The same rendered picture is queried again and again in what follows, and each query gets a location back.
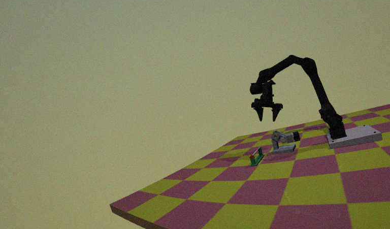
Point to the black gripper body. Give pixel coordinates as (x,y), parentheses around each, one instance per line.
(267,102)

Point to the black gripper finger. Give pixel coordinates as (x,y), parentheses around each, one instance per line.
(275,113)
(259,112)

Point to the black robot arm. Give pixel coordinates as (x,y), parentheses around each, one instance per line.
(327,112)

